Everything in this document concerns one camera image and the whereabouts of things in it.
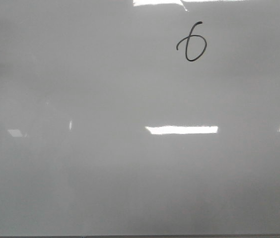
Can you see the white glossy whiteboard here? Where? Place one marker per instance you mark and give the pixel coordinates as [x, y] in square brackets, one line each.
[139, 117]

